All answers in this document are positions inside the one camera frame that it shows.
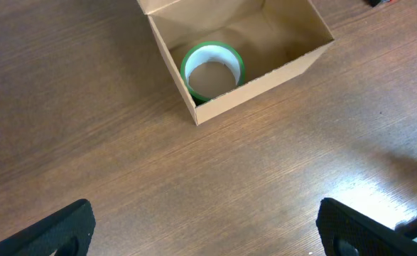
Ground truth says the green tape roll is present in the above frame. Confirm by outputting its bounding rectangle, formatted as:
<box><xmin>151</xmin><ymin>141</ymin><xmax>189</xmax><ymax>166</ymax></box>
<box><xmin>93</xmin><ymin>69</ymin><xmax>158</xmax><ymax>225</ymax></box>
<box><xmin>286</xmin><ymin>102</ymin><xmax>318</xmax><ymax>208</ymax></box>
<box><xmin>180</xmin><ymin>41</ymin><xmax>246</xmax><ymax>105</ymax></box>

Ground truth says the brown cardboard box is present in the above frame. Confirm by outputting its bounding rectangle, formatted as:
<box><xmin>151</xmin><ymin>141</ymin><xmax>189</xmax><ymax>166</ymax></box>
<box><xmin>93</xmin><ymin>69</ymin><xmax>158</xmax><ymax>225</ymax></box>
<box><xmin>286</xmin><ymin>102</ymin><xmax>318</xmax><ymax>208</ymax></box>
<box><xmin>138</xmin><ymin>0</ymin><xmax>335</xmax><ymax>124</ymax></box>

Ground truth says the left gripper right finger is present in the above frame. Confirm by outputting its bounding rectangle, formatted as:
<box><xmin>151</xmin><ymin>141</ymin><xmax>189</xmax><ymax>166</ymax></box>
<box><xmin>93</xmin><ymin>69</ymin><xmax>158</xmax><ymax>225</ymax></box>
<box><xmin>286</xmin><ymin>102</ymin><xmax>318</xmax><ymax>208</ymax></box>
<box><xmin>316</xmin><ymin>198</ymin><xmax>417</xmax><ymax>256</ymax></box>

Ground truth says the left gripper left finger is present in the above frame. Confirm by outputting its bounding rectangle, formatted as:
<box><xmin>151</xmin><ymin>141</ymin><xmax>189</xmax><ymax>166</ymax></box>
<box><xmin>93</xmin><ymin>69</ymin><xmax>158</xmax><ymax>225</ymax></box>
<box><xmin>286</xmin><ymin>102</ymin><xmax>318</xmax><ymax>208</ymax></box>
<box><xmin>0</xmin><ymin>198</ymin><xmax>96</xmax><ymax>256</ymax></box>

